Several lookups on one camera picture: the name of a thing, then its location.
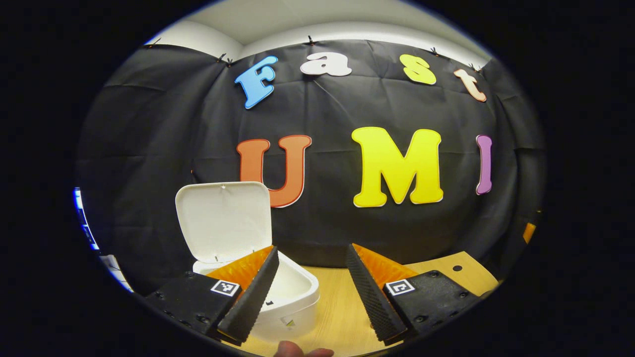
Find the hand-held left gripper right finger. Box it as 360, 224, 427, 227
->
346, 243, 482, 346

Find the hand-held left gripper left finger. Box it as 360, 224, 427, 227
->
145, 245, 280, 346

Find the white desktop garbage bin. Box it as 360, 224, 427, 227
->
175, 181, 321, 343

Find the white garbage bin lid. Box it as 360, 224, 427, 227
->
175, 181, 272, 264

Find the white side table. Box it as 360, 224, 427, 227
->
99, 254, 133, 292

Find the computer monitor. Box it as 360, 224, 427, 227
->
73, 187, 100, 251

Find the black backdrop cloth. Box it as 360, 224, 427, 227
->
74, 40, 547, 296

